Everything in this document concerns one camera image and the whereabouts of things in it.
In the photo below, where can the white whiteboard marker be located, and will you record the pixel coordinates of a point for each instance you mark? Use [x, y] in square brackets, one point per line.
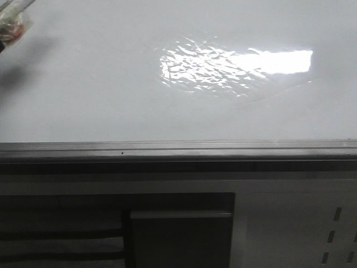
[13, 21]

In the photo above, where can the white whiteboard surface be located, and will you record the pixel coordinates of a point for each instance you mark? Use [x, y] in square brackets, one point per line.
[182, 70]

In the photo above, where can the dark grey square panel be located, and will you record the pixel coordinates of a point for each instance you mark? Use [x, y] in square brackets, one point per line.
[187, 238]

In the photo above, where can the dark slatted rack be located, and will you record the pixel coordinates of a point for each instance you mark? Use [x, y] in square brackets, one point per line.
[85, 230]

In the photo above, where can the white perforated metal panel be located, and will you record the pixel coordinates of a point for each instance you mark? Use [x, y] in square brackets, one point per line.
[295, 224]

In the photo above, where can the grey aluminium whiteboard frame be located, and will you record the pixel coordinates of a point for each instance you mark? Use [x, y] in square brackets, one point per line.
[177, 156]

